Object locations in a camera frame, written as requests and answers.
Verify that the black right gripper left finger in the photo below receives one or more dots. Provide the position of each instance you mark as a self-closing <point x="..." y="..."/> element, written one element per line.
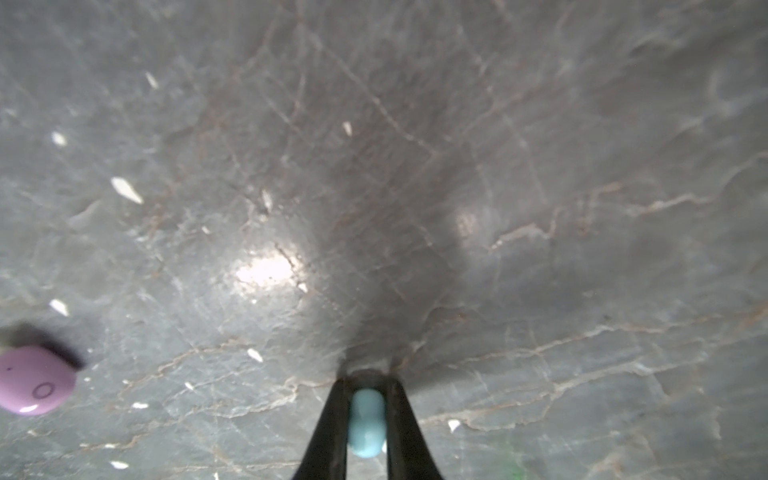
<point x="326" y="454"/>

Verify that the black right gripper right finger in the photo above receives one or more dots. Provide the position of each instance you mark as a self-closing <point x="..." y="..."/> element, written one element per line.
<point x="408" y="456"/>

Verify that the blue earbud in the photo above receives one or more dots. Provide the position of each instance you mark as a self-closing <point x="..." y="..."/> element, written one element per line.
<point x="367" y="428"/>

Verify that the purple earbud charging case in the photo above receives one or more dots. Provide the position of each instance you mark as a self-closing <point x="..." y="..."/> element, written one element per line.
<point x="34" y="380"/>

